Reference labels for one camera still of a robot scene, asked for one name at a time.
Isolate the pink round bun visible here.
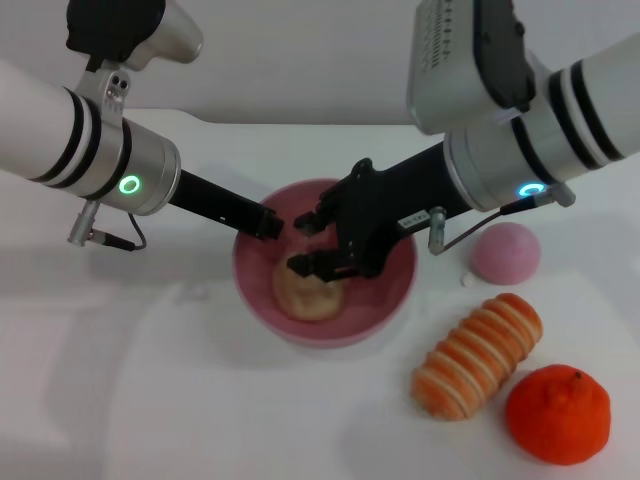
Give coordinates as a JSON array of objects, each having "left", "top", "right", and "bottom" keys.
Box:
[{"left": 470, "top": 222, "right": 542, "bottom": 285}]

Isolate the arm connector cable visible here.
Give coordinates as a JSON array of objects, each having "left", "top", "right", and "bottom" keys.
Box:
[
  {"left": 427, "top": 192, "right": 576, "bottom": 256},
  {"left": 67, "top": 200, "right": 147, "bottom": 251}
]

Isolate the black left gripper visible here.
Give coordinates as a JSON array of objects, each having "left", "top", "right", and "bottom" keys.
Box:
[{"left": 169, "top": 169, "right": 286, "bottom": 242}]

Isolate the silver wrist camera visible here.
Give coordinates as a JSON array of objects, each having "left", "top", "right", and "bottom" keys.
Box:
[
  {"left": 65, "top": 0, "right": 205, "bottom": 74},
  {"left": 405, "top": 0, "right": 541, "bottom": 136}
]

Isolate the orange tangerine toy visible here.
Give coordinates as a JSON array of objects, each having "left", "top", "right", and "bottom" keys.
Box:
[{"left": 504, "top": 363, "right": 612, "bottom": 465}]

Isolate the pink plastic bowl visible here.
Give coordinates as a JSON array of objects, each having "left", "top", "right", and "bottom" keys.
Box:
[{"left": 232, "top": 178, "right": 419, "bottom": 350}]

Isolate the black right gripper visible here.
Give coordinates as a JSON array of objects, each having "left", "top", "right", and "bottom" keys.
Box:
[{"left": 287, "top": 142, "right": 474, "bottom": 285}]

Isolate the left arm connector cable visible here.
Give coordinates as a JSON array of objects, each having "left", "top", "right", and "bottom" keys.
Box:
[{"left": 67, "top": 200, "right": 147, "bottom": 251}]

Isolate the beige egg yolk pastry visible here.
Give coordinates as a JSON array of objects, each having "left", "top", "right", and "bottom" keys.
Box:
[{"left": 272, "top": 247, "right": 347, "bottom": 324}]

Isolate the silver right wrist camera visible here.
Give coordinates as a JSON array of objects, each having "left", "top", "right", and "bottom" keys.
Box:
[{"left": 405, "top": 0, "right": 541, "bottom": 136}]

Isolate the striped orange bread roll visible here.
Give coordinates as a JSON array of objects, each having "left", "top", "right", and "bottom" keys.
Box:
[{"left": 410, "top": 292, "right": 544, "bottom": 421}]

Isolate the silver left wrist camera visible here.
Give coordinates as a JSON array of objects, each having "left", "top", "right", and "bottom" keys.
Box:
[{"left": 65, "top": 0, "right": 205, "bottom": 74}]

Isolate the right arm connector cable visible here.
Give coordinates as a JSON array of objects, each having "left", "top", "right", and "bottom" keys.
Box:
[{"left": 427, "top": 192, "right": 576, "bottom": 256}]

